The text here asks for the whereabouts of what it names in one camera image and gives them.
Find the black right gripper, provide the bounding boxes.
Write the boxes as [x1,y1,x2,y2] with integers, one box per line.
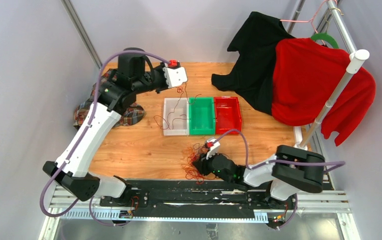
[193,149,233,184]

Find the orange thin cable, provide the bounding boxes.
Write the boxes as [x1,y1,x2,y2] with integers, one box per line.
[181,143,216,186]

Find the dark red thin cable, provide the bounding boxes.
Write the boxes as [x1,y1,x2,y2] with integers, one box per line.
[153,85,202,131]

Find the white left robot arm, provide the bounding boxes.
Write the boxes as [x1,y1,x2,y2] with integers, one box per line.
[41,48,187,207]

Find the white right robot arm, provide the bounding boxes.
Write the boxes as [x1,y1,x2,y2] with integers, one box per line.
[192,145,325,209]

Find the plaid cloth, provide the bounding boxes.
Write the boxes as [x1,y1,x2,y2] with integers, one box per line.
[73,84,146,130]

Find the clear plastic bin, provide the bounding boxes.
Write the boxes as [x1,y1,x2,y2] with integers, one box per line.
[162,97,189,136]

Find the red plastic bin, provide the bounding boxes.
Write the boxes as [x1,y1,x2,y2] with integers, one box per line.
[214,96,242,135]

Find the green plastic bin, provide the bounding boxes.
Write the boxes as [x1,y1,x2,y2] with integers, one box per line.
[189,97,215,135]

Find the black t-shirt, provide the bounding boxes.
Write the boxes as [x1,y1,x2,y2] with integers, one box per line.
[211,11,294,115]

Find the red sweater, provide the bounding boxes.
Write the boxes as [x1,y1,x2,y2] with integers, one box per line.
[271,38,376,146]

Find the green clothes hanger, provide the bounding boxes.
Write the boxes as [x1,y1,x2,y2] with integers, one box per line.
[310,32,340,49]

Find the white clothes rack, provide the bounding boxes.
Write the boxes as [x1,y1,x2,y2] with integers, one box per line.
[293,11,370,150]

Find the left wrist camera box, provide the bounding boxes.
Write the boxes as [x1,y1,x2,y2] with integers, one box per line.
[163,66,188,89]

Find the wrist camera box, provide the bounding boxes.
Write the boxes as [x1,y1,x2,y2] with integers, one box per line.
[163,66,188,89]
[205,137,220,160]

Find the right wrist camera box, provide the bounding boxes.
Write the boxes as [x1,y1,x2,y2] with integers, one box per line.
[205,137,220,160]

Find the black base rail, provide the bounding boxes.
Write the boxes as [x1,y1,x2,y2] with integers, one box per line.
[99,180,295,221]

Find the pink wire hanger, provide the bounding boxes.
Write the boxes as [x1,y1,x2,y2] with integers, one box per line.
[280,0,344,34]

